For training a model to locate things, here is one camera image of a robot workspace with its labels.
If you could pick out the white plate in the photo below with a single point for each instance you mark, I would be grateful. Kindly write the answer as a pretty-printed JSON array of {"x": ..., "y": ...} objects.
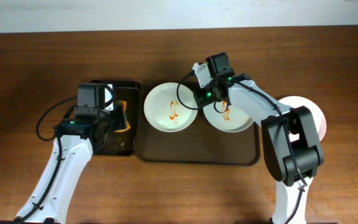
[
  {"x": 318, "y": 116},
  {"x": 164, "y": 111}
]

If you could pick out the green and orange sponge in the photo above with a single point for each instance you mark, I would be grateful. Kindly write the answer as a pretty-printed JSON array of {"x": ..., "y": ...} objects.
[{"x": 120, "y": 117}]

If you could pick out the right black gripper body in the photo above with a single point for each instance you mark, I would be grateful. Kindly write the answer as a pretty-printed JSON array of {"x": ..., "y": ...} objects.
[{"x": 200, "y": 101}]

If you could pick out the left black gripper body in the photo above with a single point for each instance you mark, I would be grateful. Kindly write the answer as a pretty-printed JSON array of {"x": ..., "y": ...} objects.
[{"x": 120, "y": 117}]

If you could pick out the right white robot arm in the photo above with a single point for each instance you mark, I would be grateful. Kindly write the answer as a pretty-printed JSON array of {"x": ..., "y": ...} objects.
[{"x": 292, "y": 148}]

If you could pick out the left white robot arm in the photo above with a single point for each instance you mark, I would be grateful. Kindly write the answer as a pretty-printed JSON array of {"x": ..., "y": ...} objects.
[{"x": 50, "y": 200}]

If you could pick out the white plate front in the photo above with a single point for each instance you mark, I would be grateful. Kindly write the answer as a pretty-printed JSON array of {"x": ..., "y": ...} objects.
[{"x": 318, "y": 116}]

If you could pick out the small black tray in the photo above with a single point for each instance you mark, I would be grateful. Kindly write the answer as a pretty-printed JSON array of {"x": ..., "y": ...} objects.
[{"x": 123, "y": 143}]

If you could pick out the pale grey plate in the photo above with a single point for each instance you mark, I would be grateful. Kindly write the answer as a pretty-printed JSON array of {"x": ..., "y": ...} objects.
[{"x": 227, "y": 118}]

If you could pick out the large brown serving tray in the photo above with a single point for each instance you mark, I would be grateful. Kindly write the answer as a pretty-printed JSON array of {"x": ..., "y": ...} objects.
[{"x": 199, "y": 143}]

